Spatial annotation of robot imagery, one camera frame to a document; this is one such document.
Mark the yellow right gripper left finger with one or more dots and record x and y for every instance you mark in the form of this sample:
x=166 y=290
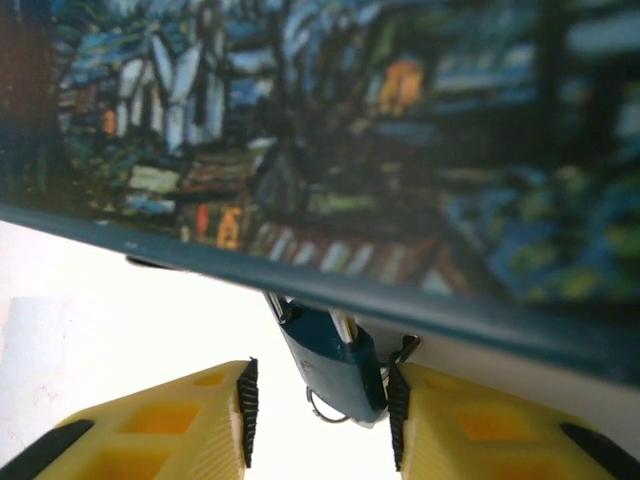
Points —
x=150 y=430

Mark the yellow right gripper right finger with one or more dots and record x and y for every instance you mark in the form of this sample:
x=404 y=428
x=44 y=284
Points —
x=500 y=430

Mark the dark teal padlock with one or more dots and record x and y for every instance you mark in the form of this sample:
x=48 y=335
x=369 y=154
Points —
x=330 y=360

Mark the starry night painted tin box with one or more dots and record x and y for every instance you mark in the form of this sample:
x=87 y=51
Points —
x=350 y=150

